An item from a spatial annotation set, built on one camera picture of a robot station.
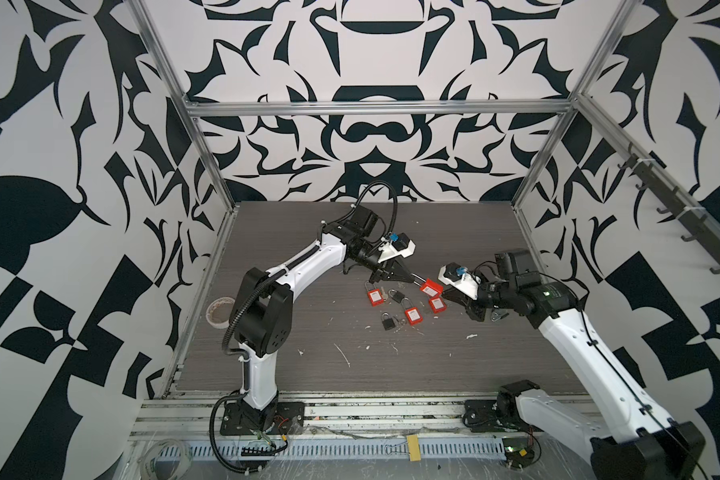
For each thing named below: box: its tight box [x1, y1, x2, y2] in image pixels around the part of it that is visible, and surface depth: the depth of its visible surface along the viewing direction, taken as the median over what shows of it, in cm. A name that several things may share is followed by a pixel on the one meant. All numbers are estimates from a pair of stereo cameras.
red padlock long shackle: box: [428, 296, 447, 314], surface depth 93 cm
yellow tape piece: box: [407, 435, 421, 462], surface depth 71 cm
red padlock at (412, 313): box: [400, 297, 423, 326], surface depth 92 cm
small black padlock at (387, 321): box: [381, 311, 396, 331], surface depth 92 cm
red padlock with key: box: [364, 280, 388, 307], surface depth 96 cm
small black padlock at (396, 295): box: [388, 289, 405, 303], surface depth 98 cm
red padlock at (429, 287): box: [410, 272, 445, 297], surface depth 74 cm
